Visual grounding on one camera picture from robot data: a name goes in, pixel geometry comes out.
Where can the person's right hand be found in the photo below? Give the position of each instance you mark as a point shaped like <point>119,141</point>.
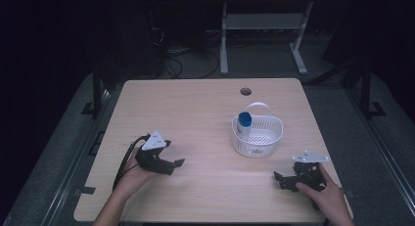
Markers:
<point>326,196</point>

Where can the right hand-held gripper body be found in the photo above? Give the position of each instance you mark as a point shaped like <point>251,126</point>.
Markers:
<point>308,173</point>

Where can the person's left hand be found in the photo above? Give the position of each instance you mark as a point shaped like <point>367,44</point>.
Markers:
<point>133,180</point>

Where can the grey metal desk frame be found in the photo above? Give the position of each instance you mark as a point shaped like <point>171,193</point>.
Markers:
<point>261,21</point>

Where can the white bottle with blue cap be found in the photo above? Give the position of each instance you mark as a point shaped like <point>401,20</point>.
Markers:
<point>244,123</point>

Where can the grey metal rail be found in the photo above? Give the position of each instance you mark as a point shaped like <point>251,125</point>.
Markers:
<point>388,167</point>
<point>70,177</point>

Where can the black metal stand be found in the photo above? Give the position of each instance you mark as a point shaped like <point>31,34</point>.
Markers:
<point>366,89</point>
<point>96,89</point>

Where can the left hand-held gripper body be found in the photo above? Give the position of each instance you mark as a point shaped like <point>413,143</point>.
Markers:
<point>151,162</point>

